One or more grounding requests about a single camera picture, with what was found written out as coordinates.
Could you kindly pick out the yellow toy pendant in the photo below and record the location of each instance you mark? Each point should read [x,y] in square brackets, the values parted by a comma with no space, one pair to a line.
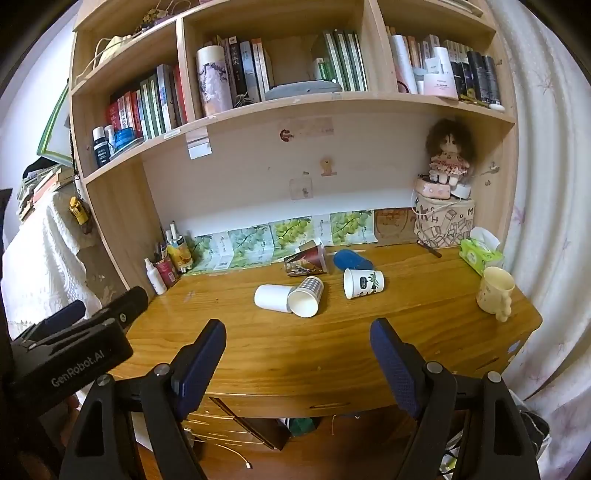
[79,210]

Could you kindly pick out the row of red green books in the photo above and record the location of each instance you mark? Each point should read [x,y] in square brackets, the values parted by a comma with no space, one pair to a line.
[147,104]

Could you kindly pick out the plain white paper cup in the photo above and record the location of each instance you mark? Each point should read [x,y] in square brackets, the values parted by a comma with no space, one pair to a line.
[272,297]

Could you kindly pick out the beige printed storage box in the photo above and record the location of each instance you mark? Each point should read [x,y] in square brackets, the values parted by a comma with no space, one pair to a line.
[445,224]

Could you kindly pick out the pile of books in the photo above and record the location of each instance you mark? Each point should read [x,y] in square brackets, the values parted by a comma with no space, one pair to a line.
[41,184]

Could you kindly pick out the grid patterned paper cup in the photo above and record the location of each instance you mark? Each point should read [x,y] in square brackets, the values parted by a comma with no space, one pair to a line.
[307,297]

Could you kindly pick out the row of dark books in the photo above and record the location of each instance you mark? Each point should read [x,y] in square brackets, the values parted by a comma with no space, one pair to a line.
[247,69]

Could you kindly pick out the curly haired rag doll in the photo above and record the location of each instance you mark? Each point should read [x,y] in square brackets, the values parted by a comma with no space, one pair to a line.
[449,154]

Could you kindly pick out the white paper cup green print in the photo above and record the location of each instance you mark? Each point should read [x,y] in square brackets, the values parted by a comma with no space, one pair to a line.
[362,283]

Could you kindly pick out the row of black bottles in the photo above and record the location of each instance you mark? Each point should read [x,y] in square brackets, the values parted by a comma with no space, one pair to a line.
[482,76]

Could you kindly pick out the white spray bottle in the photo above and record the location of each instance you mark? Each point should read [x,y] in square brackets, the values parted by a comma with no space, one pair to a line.
[156,277]

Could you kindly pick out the blue lidded jar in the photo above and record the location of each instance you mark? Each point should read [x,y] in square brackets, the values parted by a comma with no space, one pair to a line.
[123,137]

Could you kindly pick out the wooden bookshelf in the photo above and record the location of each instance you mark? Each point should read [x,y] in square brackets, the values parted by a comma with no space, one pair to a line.
[378,108]

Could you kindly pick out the wooden desk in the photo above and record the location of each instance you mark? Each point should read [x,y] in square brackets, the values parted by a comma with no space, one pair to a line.
[286,355]

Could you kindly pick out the white round device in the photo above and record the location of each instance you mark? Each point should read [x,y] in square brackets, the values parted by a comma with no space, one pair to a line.
[463,190]

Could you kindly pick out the grey oval case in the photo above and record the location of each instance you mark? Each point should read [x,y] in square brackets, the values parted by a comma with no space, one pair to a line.
[302,88]

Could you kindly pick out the green tissue pack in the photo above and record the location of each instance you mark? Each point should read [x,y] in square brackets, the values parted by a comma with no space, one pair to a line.
[480,254]

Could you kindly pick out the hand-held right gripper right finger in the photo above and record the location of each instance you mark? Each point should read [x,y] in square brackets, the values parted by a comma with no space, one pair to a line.
[392,364]

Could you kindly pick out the brown printed paper cup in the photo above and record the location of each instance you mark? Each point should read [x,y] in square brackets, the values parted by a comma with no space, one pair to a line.
[307,262]

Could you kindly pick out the black pen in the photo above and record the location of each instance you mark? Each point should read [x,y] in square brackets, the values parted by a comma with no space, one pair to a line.
[429,249]

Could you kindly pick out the cream ceramic mug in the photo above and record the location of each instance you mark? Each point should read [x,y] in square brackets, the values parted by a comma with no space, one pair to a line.
[494,290]

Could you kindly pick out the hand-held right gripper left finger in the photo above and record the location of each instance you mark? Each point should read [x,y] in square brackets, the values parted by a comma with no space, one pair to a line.
[202,364]

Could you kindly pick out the white floral curtain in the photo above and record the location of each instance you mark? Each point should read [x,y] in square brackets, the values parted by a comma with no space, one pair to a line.
[549,184]

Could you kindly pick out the floral cylinder tube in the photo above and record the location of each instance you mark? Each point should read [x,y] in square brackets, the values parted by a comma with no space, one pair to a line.
[214,81]

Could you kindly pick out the white lace cloth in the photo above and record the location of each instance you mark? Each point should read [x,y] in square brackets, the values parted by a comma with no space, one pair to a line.
[41,258]

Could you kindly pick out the dark bottle white cap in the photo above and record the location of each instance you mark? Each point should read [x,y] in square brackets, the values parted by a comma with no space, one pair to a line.
[100,147]

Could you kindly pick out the green framed picture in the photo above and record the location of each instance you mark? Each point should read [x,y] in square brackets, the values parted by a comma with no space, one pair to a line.
[53,124]

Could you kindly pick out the blue plastic cup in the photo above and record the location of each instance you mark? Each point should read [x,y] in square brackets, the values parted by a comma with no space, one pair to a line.
[353,260]

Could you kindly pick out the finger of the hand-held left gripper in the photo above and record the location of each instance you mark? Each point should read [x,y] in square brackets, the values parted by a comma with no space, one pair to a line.
[129,307]
[62,318]

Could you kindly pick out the cream bag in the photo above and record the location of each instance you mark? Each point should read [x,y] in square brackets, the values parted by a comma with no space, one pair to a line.
[111,46]

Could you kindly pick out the row of white books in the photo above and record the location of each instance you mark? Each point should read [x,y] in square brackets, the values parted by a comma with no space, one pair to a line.
[408,57]

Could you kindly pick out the pink small case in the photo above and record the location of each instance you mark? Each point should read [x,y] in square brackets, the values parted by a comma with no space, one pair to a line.
[433,188]

